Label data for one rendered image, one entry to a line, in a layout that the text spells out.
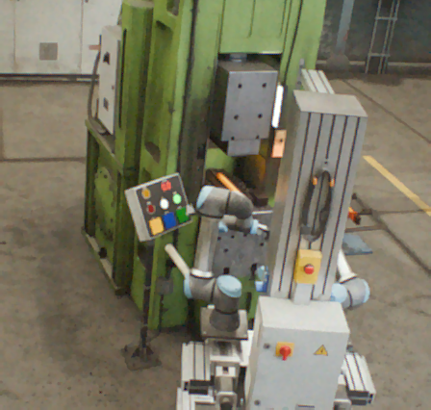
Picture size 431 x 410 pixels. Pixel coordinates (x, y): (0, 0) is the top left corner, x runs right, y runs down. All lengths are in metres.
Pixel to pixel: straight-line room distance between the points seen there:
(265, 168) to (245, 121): 0.49
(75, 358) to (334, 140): 2.43
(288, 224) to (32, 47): 6.73
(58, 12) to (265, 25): 5.27
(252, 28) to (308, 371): 1.98
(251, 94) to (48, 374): 1.99
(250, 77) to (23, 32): 5.46
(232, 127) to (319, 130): 1.44
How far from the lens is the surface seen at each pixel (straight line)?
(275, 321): 2.84
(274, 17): 4.16
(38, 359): 4.53
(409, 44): 11.61
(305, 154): 2.70
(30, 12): 9.10
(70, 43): 9.25
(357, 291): 3.54
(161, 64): 4.34
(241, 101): 4.04
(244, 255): 4.45
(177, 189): 4.00
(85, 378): 4.39
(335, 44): 11.01
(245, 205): 3.29
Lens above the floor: 2.85
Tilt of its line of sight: 26 degrees down
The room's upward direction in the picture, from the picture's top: 7 degrees clockwise
